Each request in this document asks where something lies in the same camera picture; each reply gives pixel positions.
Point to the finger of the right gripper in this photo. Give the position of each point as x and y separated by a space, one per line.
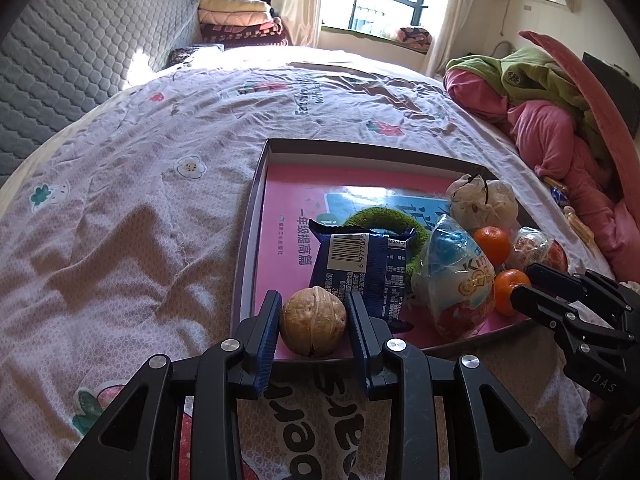
545 309
565 279

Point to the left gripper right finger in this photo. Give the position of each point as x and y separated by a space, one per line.
367 337

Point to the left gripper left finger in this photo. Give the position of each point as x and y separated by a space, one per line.
259 336

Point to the orange mandarin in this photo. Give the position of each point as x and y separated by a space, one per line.
495 243
504 284

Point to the walnut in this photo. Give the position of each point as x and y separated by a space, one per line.
312 322

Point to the red white surprise egg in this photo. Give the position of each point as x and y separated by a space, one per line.
454 280

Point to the beige mesh scrunchie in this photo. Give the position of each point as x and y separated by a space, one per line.
475 202

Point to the yellow biscuit packet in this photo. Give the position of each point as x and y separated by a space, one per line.
579 227

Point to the small blue snack packet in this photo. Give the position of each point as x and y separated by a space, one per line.
558 191

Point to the pink blanket pile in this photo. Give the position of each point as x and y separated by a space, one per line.
605 195

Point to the pink blue book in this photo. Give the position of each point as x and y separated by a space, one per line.
279 249

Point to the black television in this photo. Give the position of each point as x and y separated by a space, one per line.
622 90

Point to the green blanket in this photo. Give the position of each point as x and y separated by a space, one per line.
530 74

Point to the floral cushion on sill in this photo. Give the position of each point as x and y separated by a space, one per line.
415 38

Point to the cream curtain right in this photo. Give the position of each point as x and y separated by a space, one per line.
448 20

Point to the folded blankets stack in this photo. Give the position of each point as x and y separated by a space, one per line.
241 23

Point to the grey quilted headboard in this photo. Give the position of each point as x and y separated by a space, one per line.
63 58

